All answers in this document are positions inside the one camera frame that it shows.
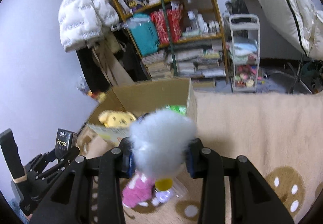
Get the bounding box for black face tissue pack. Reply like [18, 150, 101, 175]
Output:
[55, 128, 77, 159]

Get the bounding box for pink plush toy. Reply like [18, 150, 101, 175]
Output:
[122, 172, 155, 208]

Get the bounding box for yellow dog plush toy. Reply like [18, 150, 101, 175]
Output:
[98, 110, 136, 128]

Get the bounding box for white fluffy pompom toy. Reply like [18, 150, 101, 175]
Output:
[129, 109, 197, 191]

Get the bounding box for green tissue pack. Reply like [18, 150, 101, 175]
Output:
[163, 105, 187, 116]

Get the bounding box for purple white plush bag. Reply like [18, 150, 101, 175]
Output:
[151, 178, 188, 206]

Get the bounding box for beige patterned blanket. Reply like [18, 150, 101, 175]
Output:
[77, 92, 322, 223]

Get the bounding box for plastic bag of toys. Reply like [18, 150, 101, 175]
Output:
[76, 77, 106, 103]

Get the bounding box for black hanging garment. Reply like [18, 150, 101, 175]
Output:
[76, 47, 110, 92]

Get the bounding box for open cardboard box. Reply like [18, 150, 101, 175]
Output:
[87, 77, 197, 144]

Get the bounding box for beige trench coat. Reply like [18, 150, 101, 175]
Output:
[92, 42, 134, 87]

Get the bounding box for stack of books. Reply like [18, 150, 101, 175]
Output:
[142, 50, 173, 80]

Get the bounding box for white rolling cart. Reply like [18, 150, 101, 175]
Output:
[228, 14, 261, 93]

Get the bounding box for white cosmetic bottles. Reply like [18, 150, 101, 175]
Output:
[182, 11, 221, 37]

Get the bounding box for white puffer jacket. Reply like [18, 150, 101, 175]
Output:
[58, 0, 119, 52]

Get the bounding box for teal bag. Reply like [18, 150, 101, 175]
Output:
[126, 13, 159, 57]

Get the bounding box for wooden shelf unit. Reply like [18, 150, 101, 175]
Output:
[113, 0, 228, 79]

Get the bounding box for red patterned gift bag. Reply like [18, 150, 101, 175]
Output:
[150, 8, 184, 45]

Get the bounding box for green pole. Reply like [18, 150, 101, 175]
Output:
[160, 0, 178, 76]

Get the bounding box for cream office chair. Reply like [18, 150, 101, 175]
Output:
[234, 0, 323, 95]

